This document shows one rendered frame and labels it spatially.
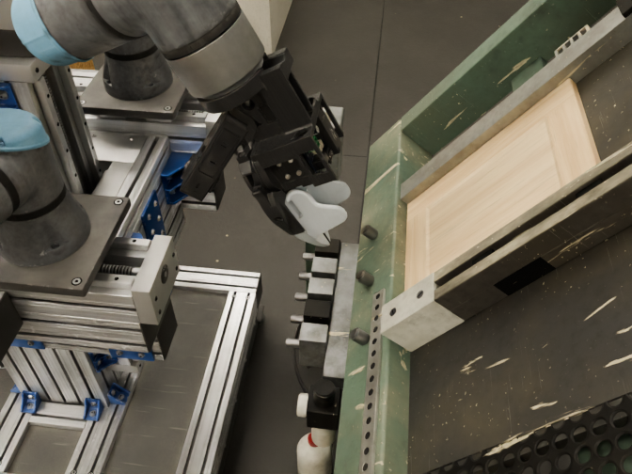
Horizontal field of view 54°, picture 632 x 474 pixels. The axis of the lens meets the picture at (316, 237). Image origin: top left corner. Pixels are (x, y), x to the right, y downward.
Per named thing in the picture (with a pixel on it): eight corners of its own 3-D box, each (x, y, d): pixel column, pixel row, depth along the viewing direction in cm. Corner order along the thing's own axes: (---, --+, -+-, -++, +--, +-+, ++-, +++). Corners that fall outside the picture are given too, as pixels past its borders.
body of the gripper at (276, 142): (339, 187, 56) (273, 77, 49) (259, 213, 60) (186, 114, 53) (347, 137, 62) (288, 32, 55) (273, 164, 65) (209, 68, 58)
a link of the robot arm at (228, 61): (152, 71, 50) (181, 25, 56) (185, 117, 53) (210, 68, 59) (229, 37, 47) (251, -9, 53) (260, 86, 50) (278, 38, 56)
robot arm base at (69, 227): (-20, 262, 102) (-44, 217, 95) (23, 201, 112) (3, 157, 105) (70, 271, 100) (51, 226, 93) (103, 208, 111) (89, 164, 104)
